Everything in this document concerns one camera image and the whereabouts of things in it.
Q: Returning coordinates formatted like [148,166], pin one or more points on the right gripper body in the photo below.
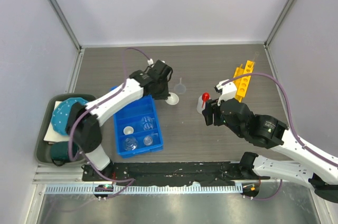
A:
[218,118]

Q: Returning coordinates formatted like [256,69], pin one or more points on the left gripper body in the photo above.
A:
[162,91]

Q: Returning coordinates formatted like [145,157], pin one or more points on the clear plastic funnel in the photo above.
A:
[180,88]

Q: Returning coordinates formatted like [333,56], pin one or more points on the white evaporating dish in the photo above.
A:
[172,99]

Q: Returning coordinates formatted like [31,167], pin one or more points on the yellow test tube rack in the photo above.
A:
[242,84]

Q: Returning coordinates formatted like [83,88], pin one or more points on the clear glass beaker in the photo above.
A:
[147,123]

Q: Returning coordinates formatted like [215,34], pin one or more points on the blue compartment bin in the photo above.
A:
[131,115]

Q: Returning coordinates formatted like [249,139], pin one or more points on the small white crucible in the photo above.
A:
[128,130]

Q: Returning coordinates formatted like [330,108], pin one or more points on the small clear glass jar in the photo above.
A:
[148,140]

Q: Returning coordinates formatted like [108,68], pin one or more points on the clear glass test tube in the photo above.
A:
[256,55]

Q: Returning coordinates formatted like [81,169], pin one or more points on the clear glass flask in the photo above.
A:
[130,144]

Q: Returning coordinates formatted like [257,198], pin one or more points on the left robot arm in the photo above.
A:
[85,121]

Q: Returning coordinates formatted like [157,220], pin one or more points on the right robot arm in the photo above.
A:
[313,168]

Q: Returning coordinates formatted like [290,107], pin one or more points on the teal dotted plate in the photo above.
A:
[61,113]

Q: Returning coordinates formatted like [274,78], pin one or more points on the dark teal mug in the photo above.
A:
[59,153]

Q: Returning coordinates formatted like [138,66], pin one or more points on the dark grey tray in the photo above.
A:
[42,148]

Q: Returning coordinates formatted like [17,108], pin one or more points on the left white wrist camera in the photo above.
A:
[150,62]

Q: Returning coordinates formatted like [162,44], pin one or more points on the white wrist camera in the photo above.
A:
[150,62]
[227,90]

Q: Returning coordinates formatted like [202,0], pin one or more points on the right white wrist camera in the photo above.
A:
[227,90]

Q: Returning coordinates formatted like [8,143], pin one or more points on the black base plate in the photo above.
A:
[181,173]

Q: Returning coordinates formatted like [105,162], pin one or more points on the white slotted cable duct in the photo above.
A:
[102,189]

